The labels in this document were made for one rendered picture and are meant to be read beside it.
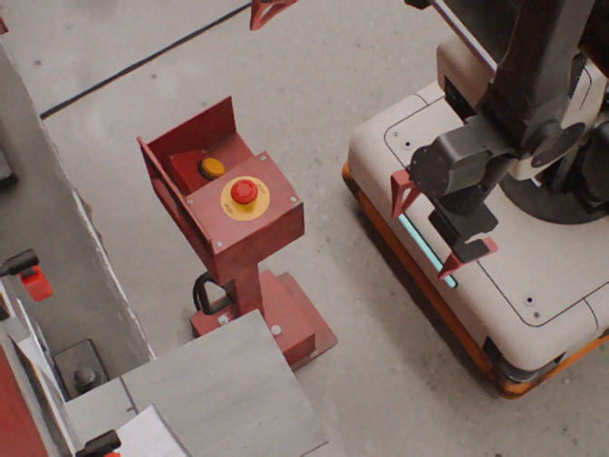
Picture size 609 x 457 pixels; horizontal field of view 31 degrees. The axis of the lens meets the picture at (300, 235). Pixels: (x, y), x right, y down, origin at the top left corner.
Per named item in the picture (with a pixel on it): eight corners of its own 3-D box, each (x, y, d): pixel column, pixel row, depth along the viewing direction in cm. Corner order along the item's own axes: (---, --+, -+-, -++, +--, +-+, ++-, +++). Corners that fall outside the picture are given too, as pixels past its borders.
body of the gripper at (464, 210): (455, 247, 124) (487, 208, 118) (403, 180, 127) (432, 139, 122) (492, 232, 128) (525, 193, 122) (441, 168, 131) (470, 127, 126)
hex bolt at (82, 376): (99, 384, 136) (96, 380, 134) (79, 393, 135) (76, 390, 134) (91, 365, 137) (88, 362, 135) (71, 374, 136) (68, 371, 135)
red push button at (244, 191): (264, 203, 160) (263, 192, 157) (241, 217, 159) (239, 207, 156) (249, 183, 161) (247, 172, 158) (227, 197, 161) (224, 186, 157)
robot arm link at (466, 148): (570, 125, 113) (520, 66, 116) (498, 149, 106) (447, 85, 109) (512, 196, 122) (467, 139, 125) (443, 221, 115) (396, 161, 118)
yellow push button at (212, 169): (224, 182, 170) (229, 173, 169) (206, 186, 167) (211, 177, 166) (211, 164, 171) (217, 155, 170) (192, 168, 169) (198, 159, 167)
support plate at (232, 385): (329, 442, 124) (329, 441, 123) (117, 552, 119) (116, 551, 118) (257, 311, 130) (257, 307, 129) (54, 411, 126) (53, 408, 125)
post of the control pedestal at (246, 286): (267, 329, 221) (252, 217, 172) (246, 343, 220) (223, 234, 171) (254, 308, 223) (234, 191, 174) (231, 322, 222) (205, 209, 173)
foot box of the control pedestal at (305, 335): (339, 343, 232) (340, 324, 221) (240, 406, 227) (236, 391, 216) (287, 270, 239) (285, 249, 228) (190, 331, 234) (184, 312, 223)
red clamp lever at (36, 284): (60, 295, 114) (37, 259, 105) (24, 312, 113) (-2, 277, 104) (53, 281, 115) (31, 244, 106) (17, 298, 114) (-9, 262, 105)
